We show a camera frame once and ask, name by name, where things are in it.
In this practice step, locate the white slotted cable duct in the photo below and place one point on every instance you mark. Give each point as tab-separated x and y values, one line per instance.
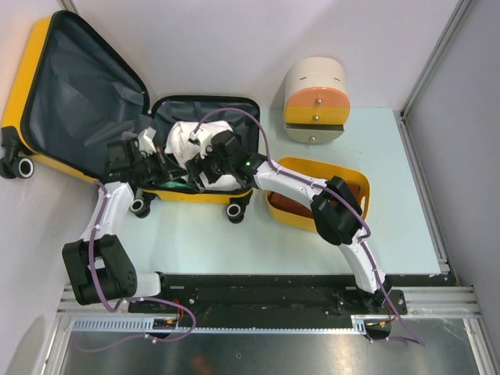
143	325

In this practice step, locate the aluminium corner post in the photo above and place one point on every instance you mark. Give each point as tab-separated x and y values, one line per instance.
444	42
68	5

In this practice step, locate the right aluminium corner post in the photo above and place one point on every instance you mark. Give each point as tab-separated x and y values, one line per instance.
444	42

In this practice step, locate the yellow Pikachu suitcase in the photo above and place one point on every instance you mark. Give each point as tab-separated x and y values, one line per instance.
74	94

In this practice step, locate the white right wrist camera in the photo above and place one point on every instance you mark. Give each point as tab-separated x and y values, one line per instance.
202	138

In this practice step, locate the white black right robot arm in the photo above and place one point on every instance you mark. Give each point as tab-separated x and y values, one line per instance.
336	214

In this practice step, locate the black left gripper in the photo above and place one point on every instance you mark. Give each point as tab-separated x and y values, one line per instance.
163	166

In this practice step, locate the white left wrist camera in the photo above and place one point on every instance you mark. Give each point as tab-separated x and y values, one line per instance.
144	142

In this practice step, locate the white towel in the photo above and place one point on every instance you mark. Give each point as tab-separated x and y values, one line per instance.
182	150

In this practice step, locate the aluminium frame rail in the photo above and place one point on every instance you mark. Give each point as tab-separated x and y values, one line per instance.
421	302

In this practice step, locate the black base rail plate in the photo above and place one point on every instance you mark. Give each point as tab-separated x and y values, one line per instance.
339	293

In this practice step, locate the yellow plastic basket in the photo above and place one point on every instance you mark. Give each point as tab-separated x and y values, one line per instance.
320	170

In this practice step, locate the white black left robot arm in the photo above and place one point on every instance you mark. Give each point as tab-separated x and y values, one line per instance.
97	264

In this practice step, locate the left aluminium corner post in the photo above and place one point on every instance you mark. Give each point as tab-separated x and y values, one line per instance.
68	5

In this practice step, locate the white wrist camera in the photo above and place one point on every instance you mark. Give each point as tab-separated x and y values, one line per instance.
202	138
144	142

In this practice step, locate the rust brown towel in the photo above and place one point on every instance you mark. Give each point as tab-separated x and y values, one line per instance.
288	205

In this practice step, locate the white pastel mini drawer cabinet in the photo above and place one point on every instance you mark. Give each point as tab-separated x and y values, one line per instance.
316	101

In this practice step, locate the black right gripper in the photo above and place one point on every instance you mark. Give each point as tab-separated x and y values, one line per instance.
194	168

